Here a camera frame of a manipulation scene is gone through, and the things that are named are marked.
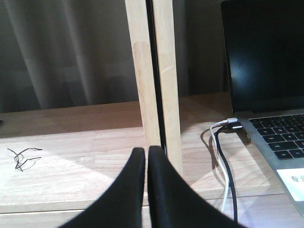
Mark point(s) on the grey curtain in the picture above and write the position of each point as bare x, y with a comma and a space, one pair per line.
61, 53

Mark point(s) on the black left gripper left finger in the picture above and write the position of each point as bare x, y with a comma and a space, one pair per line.
120, 206

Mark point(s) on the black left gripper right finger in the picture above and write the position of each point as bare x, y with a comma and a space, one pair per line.
173, 203

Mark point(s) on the silver laptop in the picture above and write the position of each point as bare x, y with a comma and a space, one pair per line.
264, 45

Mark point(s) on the wooden shelf post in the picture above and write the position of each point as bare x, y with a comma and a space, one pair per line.
151, 28

